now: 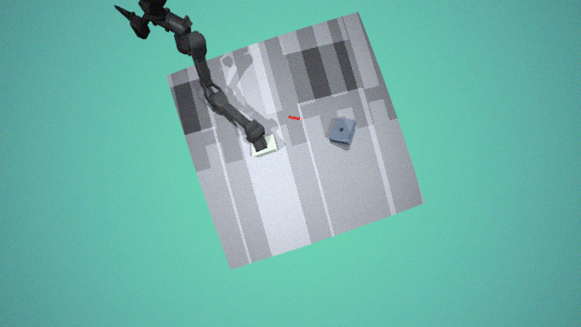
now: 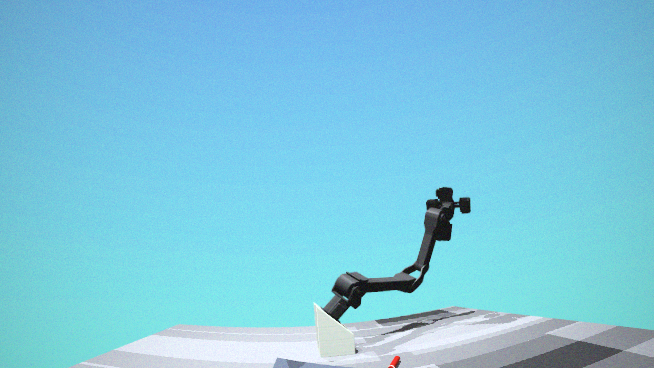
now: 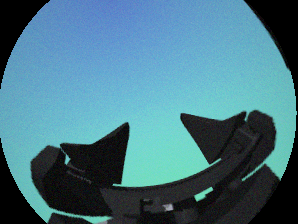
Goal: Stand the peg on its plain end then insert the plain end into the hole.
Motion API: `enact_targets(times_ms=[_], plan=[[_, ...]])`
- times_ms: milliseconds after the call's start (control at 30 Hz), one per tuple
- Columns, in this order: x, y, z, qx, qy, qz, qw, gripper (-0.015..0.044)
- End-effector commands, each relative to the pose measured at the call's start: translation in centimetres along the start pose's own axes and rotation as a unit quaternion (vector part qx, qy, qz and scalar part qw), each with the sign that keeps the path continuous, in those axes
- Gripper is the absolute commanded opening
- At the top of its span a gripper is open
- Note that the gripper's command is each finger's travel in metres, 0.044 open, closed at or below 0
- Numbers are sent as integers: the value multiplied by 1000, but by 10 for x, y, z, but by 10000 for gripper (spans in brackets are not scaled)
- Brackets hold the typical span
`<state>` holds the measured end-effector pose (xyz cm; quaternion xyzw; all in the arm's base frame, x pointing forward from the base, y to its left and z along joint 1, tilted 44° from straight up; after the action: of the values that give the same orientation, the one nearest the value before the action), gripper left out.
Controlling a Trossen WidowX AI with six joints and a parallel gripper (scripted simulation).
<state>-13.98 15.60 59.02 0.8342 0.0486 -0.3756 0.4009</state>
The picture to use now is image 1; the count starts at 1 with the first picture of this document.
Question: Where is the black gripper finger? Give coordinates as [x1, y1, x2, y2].
[114, 5, 136, 21]

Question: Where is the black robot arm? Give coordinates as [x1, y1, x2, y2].
[139, 0, 267, 152]

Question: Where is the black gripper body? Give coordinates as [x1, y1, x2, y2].
[130, 7, 172, 39]

